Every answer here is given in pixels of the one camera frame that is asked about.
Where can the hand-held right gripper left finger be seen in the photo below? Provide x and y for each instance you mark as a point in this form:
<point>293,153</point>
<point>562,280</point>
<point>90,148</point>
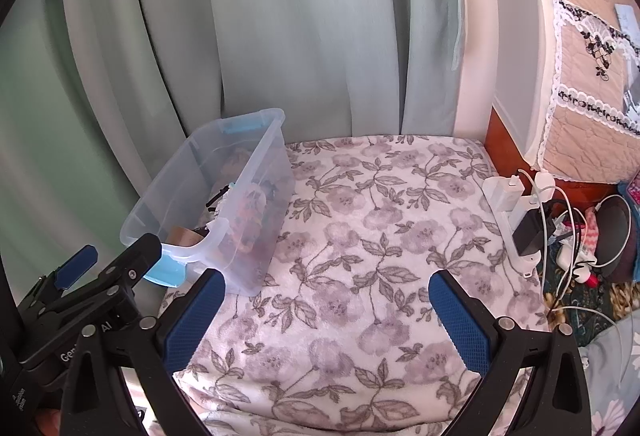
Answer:
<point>192,321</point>

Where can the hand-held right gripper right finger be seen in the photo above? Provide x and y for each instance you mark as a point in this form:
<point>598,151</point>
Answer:
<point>460,321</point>

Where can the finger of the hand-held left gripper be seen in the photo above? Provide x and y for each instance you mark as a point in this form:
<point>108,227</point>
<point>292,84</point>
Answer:
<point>132,261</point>
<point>75,267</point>

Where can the clear plastic storage container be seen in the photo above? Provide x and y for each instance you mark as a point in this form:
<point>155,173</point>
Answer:
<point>260,156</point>

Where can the person's left hand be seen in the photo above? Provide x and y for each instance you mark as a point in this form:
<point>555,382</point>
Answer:
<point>48,422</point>

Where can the black power adapter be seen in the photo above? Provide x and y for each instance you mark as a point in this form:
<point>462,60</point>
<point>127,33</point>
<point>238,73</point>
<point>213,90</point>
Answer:
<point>535,233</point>

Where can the floral fleece blanket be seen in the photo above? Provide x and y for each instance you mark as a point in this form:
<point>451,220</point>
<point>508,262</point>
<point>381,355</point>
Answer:
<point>350,266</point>

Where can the white adapter block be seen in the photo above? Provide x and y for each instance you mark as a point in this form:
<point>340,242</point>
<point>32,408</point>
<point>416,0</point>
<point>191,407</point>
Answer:
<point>575,255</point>

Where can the white plug charger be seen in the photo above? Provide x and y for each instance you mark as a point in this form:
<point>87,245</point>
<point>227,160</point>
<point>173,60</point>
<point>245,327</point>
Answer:
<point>544,183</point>
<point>509,187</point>

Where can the dark green patterned cloth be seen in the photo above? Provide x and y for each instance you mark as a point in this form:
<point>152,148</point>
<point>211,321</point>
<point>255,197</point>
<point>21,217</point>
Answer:
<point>615,306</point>

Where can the pink white knitted cloth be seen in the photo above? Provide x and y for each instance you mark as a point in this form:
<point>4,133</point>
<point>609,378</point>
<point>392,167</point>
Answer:
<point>592,231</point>

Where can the pale blue floral cloth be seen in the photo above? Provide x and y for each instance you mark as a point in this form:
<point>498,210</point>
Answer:
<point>617,381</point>

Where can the black round object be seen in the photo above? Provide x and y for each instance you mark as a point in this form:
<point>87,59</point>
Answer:
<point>614,231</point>

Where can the beige quilted lace cover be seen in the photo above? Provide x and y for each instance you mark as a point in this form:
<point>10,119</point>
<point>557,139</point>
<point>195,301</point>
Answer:
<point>585,116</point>

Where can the cream padded panel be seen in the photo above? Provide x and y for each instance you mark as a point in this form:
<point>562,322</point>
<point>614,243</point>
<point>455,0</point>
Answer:
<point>477,41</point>

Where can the pale green curtain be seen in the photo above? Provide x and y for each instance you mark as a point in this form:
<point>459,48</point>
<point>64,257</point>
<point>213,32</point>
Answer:
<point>275,16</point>

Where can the white bed frame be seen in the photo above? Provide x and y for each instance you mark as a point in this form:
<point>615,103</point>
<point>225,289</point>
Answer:
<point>530,66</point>

